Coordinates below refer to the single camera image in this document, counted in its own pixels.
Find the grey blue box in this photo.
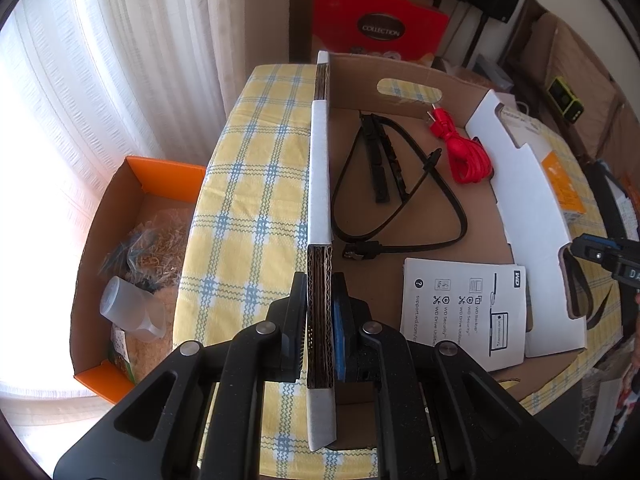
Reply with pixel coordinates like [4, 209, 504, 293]
[472, 55, 513, 93]

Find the white sheer curtain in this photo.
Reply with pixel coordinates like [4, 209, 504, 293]
[0, 0, 291, 401]

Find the black cable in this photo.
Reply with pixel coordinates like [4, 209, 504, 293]
[330, 110, 469, 262]

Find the white cardboard box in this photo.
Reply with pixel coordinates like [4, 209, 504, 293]
[575, 377, 623, 466]

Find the plastic bag brown filling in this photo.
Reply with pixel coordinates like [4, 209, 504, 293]
[97, 210, 193, 291]

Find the brown sofa cushion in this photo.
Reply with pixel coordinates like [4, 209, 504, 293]
[525, 12, 626, 126]

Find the yellow plaid tablecloth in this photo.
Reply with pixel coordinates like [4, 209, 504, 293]
[172, 62, 626, 480]

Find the white brown cardboard tray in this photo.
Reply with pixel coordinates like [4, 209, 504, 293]
[306, 50, 588, 453]

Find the dark wooden sofa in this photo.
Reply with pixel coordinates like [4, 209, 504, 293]
[505, 0, 640, 161]

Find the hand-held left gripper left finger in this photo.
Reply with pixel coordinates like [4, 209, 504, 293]
[52, 271, 308, 480]

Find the green alarm clock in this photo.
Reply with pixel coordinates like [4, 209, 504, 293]
[547, 76, 585, 122]

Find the white instruction booklet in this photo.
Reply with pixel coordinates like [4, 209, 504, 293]
[400, 257, 528, 373]

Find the red cable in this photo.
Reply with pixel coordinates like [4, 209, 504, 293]
[425, 105, 496, 184]

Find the black speaker stand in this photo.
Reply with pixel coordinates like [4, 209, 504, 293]
[462, 13, 491, 68]

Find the orange cardboard box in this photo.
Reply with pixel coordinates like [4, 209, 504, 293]
[70, 156, 208, 405]

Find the red gift bag oval label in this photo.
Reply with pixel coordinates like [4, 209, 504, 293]
[311, 0, 451, 58]

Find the orange white hard drive box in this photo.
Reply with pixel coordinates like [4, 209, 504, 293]
[500, 107, 593, 218]

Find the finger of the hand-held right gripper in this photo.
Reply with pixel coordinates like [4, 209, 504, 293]
[570, 234, 626, 272]

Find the translucent plastic bottle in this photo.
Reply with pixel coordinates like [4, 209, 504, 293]
[99, 276, 167, 345]

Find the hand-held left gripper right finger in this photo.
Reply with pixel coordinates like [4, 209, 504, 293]
[332, 272, 586, 480]

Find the small green white packet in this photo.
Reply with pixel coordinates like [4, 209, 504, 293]
[107, 332, 136, 382]

